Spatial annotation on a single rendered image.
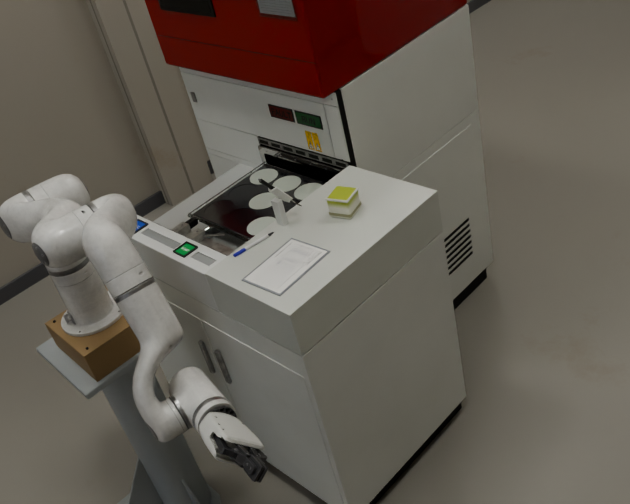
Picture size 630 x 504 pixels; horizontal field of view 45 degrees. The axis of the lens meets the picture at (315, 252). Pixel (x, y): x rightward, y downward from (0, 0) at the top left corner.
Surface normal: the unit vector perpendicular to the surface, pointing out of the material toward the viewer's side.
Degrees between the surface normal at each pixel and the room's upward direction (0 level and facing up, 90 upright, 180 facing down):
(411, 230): 90
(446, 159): 90
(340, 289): 90
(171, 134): 90
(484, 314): 0
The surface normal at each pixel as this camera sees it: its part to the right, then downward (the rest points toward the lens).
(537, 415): -0.21, -0.79
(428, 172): 0.71, 0.29
